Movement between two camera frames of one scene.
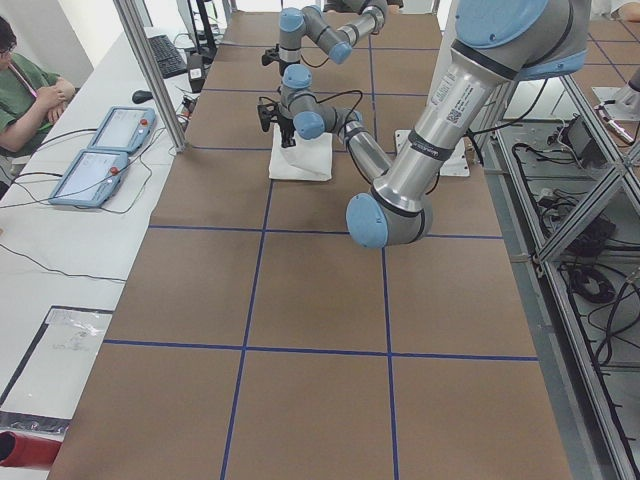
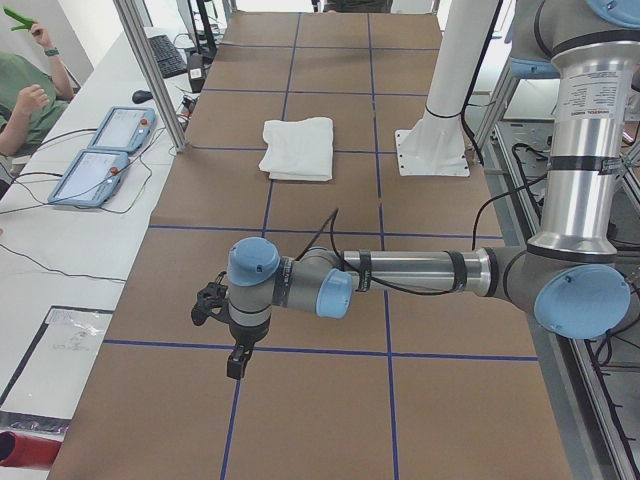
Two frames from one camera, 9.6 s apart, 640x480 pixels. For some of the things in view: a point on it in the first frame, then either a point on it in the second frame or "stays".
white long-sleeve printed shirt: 310,159 stays
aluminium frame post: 142,45 stays
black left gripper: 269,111 to 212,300
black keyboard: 166,56 stays
